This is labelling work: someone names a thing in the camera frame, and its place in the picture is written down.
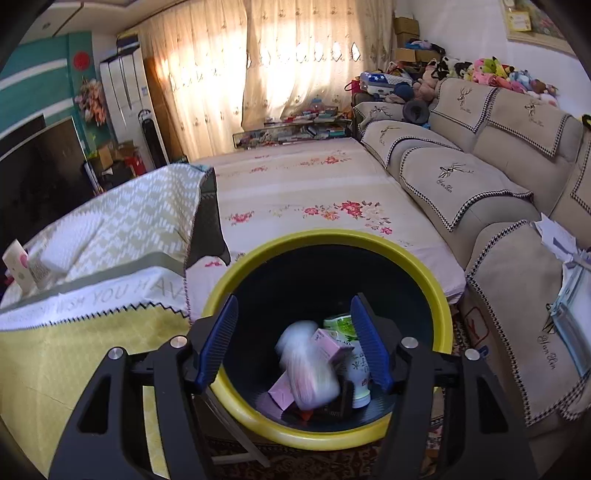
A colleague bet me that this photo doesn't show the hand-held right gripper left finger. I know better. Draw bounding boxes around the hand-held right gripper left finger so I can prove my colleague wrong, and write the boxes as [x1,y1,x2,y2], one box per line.
[48,294,240,480]

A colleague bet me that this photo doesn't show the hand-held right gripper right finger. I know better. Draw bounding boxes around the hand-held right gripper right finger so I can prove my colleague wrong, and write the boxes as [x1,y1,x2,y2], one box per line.
[349,294,539,480]

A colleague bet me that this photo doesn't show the white floral tea box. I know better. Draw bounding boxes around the white floral tea box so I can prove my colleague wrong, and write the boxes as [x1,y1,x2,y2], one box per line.
[344,339,374,409]

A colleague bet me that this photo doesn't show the long pink box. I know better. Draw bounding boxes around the long pink box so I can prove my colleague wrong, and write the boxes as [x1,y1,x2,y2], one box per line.
[268,327,355,412]

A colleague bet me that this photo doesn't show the white plastic wrapper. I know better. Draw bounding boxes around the white plastic wrapper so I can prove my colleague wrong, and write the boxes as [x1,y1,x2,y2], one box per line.
[274,320,342,411]

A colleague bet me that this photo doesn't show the black yellow-rimmed trash bin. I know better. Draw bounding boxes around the black yellow-rimmed trash bin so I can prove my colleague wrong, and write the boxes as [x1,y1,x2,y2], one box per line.
[199,228,454,450]

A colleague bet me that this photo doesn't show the grey metal table leg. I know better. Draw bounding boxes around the grey metal table leg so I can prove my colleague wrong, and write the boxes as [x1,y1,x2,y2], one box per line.
[194,392,271,467]

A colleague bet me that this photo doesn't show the patterned floor rug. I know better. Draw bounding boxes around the patterned floor rug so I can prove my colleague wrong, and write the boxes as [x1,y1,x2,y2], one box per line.
[203,300,490,480]

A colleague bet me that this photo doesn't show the grey white patterned cloth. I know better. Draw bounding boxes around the grey white patterned cloth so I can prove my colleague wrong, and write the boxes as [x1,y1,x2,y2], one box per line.
[0,164,232,330]

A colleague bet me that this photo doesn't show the white flowered bed sheet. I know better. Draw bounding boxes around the white flowered bed sheet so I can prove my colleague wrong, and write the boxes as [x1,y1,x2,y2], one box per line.
[185,137,467,319]

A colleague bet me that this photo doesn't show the set of beige sofa covers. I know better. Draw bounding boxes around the set of beige sofa covers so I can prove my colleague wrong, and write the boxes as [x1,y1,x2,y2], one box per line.
[355,78,591,428]

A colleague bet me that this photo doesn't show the black tower fan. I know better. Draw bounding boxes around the black tower fan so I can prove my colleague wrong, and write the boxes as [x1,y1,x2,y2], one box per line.
[139,110,171,169]

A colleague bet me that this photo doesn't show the brown cardboard boxes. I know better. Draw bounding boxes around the brown cardboard boxes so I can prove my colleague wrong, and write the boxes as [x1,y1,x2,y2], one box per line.
[90,141,144,176]

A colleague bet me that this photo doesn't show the glass shelf with books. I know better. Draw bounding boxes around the glass shelf with books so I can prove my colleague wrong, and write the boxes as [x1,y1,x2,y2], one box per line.
[232,108,354,151]

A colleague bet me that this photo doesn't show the beige sofa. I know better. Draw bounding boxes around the beige sofa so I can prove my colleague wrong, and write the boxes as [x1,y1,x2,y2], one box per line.
[353,76,591,439]

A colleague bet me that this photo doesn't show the dark round cushion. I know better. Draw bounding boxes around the dark round cushion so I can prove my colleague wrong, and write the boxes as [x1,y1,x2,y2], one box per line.
[403,99,430,125]

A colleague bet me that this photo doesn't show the large black television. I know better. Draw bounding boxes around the large black television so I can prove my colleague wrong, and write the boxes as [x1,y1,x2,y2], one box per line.
[0,115,90,222]

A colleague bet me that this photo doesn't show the blue white bag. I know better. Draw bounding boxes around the blue white bag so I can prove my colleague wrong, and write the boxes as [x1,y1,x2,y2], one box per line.
[360,71,402,95]

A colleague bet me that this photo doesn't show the white standing air conditioner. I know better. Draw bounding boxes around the white standing air conditioner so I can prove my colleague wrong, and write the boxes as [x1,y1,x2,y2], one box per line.
[99,44,153,148]

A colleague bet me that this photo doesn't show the pink flower decoration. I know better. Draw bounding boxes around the pink flower decoration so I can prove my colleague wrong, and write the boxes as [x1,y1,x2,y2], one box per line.
[75,78,108,125]

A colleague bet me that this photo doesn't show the beige patterned curtain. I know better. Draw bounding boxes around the beige patterned curtain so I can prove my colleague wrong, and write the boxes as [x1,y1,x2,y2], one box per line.
[139,0,398,160]

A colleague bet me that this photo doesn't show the pile of plush toys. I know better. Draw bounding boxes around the pile of plush toys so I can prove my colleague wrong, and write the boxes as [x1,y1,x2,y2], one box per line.
[413,53,561,100]

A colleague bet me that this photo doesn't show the stacked cardboard boxes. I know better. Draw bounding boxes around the stacked cardboard boxes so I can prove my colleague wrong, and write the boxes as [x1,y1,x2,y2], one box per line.
[393,17,439,63]

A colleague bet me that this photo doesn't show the framed wall picture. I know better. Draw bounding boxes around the framed wall picture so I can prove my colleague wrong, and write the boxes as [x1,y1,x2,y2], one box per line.
[501,0,578,54]

